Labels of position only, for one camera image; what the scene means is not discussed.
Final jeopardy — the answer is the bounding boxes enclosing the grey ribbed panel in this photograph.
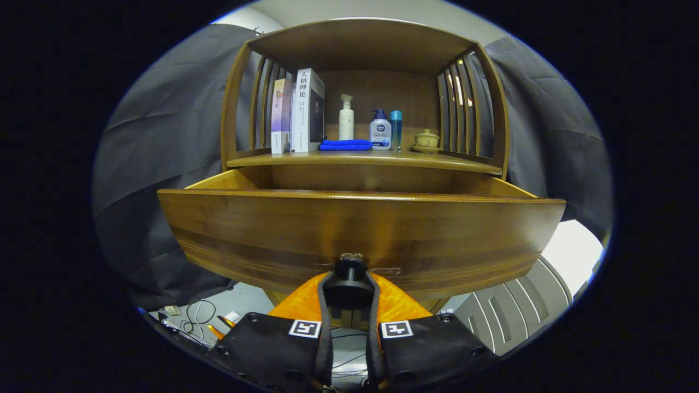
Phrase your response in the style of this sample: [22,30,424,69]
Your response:
[453,255,574,356]

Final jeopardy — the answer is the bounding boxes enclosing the white book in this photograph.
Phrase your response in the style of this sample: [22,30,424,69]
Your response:
[290,68,325,153]

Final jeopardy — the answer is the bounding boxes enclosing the beige lidded teacup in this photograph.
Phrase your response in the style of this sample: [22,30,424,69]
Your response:
[411,129,441,154]

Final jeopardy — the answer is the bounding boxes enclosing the wooden cabinet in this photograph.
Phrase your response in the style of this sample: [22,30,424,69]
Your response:
[220,17,511,314]

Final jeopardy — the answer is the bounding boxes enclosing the wooden countertop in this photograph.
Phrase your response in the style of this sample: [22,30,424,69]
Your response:
[227,145,503,176]

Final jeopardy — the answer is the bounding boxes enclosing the purple book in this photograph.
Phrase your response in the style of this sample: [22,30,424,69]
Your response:
[271,78,294,154]

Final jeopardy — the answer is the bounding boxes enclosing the wooden drawer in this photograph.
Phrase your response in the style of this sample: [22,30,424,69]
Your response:
[157,166,567,309]

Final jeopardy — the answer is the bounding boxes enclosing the black cables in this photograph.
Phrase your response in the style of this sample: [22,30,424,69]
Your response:
[183,298,218,335]

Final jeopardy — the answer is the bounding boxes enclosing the white desk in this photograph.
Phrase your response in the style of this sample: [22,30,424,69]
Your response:
[541,219,607,298]

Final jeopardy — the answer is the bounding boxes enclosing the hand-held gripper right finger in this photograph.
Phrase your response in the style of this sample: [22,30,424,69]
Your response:
[365,271,500,391]

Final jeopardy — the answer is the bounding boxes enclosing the blue folded cloth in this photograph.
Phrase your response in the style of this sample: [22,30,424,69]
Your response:
[319,139,374,152]

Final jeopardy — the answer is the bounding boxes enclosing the black backdrop cloth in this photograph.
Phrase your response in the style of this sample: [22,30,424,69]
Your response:
[92,23,613,312]

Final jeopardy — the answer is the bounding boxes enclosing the white bottle with blue cap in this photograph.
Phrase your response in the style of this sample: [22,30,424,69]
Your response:
[370,109,392,151]

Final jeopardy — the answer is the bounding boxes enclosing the white pump bottle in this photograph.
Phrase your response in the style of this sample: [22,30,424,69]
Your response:
[339,94,355,141]

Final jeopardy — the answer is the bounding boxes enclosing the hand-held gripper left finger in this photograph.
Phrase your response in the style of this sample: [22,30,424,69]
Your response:
[205,271,335,393]

